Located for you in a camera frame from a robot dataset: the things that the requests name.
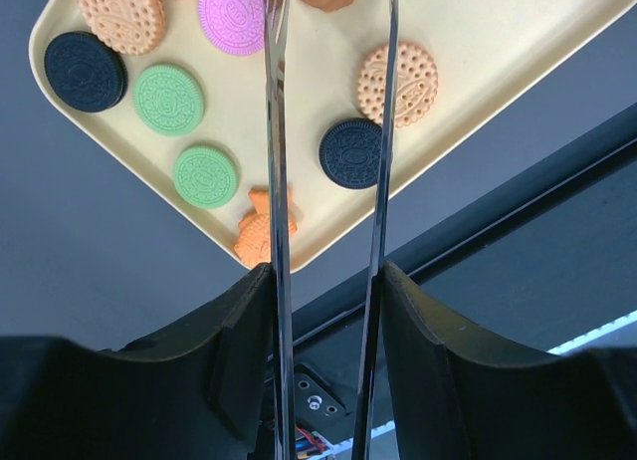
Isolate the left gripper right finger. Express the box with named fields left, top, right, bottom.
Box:
left=351, top=0, right=636, bottom=459

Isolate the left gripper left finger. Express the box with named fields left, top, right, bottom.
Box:
left=1, top=0, right=296, bottom=459

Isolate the orange fish cookie lower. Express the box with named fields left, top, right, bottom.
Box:
left=234, top=188, right=271, bottom=268

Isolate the green sandwich cookie lower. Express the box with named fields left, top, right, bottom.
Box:
left=172, top=145, right=239, bottom=209

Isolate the green sandwich cookie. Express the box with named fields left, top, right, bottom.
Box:
left=132, top=64, right=205, bottom=136
left=172, top=145, right=239, bottom=209

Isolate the black sandwich cookie lower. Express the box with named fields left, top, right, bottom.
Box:
left=318, top=118, right=382, bottom=190

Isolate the black sandwich cookie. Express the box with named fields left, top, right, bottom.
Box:
left=318, top=118, right=382, bottom=190
left=44, top=31, right=128, bottom=114

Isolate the green sandwich cookie upper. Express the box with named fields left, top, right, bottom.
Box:
left=132, top=64, right=205, bottom=136

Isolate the yellow cookie tray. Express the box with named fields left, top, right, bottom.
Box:
left=29, top=0, right=636, bottom=271

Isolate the tan biscuit lower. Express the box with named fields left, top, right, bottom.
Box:
left=356, top=41, right=439, bottom=128

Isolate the tan biscuit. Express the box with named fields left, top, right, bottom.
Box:
left=76, top=0, right=167, bottom=56
left=356, top=41, right=439, bottom=128

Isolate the black sandwich cookie upper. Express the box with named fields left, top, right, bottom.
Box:
left=44, top=31, right=128, bottom=114

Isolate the pink sandwich cookie lower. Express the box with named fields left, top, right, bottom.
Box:
left=198, top=0, right=265, bottom=57

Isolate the tan biscuit top left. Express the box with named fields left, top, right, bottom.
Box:
left=76, top=0, right=167, bottom=56

